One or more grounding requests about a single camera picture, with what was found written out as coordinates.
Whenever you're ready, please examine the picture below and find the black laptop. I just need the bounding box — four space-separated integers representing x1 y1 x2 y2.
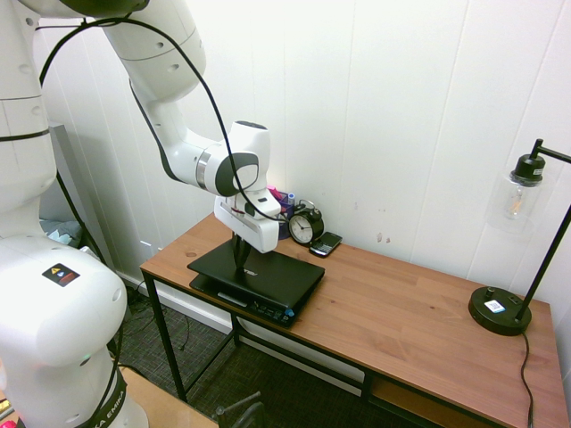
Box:
186 243 326 331

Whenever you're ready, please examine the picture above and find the black desk lamp glass shade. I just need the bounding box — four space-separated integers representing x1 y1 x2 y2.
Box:
468 138 571 337

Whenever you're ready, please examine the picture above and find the thick black robot base cable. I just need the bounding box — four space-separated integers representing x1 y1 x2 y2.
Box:
54 172 131 428

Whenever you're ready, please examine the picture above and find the black keypad mobile phone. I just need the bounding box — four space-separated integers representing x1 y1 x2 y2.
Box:
308 231 344 259

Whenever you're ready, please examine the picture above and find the black metal clamp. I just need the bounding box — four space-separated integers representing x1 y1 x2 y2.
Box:
213 391 267 428

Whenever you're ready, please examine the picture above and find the black power cord on floor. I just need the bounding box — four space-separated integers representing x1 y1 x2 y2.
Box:
126 291 194 354

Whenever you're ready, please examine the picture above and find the light wooden robot table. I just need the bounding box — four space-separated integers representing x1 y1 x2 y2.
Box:
119 368 252 428

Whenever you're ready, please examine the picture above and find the black cable along robot arm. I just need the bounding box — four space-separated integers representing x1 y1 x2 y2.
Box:
38 12 287 224

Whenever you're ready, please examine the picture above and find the black twin bell alarm clock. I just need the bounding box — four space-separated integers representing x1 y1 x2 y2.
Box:
287 199 326 245

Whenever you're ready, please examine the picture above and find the wooden desk black metal frame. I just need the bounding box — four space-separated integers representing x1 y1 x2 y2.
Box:
139 211 557 428

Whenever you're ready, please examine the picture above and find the purple mesh desk organizer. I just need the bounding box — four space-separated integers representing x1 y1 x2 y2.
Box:
275 201 296 242

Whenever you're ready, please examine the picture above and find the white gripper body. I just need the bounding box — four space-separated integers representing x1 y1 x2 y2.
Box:
212 194 281 255

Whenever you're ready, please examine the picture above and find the black lamp power cable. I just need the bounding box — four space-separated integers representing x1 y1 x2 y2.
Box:
518 331 537 428

